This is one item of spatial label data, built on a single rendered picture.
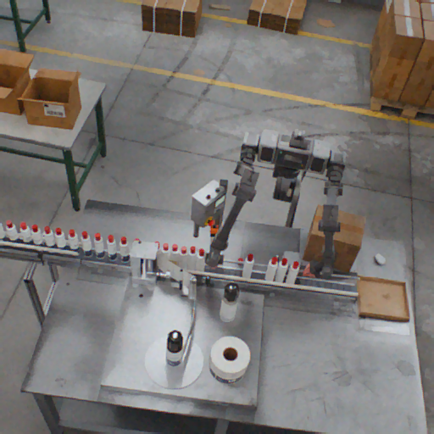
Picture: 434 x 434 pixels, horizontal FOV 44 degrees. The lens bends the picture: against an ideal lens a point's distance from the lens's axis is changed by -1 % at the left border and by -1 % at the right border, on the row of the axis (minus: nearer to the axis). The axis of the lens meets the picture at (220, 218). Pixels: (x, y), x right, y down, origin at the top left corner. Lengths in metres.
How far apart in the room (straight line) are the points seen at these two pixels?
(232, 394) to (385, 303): 1.12
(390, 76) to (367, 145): 0.75
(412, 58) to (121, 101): 2.91
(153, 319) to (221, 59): 3.92
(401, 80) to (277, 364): 3.68
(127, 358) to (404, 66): 4.08
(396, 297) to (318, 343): 0.61
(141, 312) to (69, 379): 0.52
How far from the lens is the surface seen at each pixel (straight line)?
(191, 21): 6.64
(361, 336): 3.29
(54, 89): 4.43
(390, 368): 3.26
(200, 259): 3.13
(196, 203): 2.85
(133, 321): 3.09
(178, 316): 3.10
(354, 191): 5.17
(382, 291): 3.50
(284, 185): 3.31
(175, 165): 5.07
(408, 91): 6.05
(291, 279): 3.22
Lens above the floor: 3.59
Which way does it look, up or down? 50 degrees down
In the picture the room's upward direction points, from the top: 8 degrees clockwise
